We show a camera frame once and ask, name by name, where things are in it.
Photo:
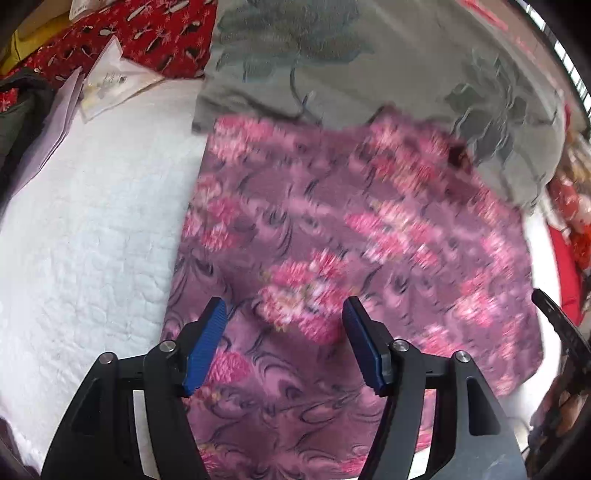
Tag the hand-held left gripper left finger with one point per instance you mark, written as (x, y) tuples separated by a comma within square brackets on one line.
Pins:
[(205, 350)]

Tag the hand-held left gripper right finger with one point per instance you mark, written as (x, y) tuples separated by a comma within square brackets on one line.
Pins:
[(364, 346)]

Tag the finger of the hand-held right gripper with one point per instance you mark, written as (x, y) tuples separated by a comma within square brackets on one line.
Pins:
[(565, 330)]

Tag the purple floral shirt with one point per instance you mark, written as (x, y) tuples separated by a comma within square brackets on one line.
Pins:
[(323, 221)]

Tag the red cloth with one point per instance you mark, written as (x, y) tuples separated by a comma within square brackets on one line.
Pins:
[(565, 272)]

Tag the clear plastic bag of toys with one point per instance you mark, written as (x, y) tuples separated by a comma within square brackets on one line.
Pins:
[(577, 207)]

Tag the white quilted mattress pad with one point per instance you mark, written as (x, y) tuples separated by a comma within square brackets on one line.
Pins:
[(92, 207)]

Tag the white envelope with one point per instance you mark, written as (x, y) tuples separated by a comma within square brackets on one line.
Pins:
[(55, 124)]

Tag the grey floral pillow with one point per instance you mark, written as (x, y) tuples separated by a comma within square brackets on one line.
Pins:
[(392, 69)]

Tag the papers in clear sleeve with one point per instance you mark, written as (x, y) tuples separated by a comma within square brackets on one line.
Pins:
[(111, 87)]

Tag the dark jacket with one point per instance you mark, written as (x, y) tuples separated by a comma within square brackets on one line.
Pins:
[(18, 120)]

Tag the red patterned blanket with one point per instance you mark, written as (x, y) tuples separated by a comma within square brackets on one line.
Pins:
[(152, 32)]

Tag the yellow cardboard box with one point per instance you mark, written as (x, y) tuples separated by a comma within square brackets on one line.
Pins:
[(27, 44)]

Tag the white plastic bag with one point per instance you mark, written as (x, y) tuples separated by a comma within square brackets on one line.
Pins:
[(81, 7)]

